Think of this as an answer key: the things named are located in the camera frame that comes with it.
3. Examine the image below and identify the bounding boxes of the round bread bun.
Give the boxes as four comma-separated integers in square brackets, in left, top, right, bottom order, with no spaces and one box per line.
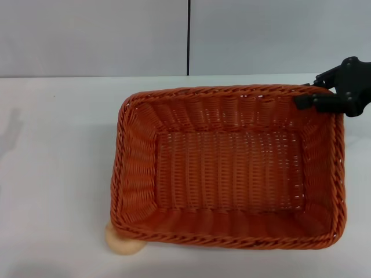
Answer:
[104,224,144,256]

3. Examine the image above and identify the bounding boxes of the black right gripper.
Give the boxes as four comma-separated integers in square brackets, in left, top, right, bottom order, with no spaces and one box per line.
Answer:
[294,56,371,118]

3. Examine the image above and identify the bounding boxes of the orange woven wicker basket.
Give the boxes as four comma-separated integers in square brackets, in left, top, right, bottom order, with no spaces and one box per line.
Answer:
[109,83,347,250]

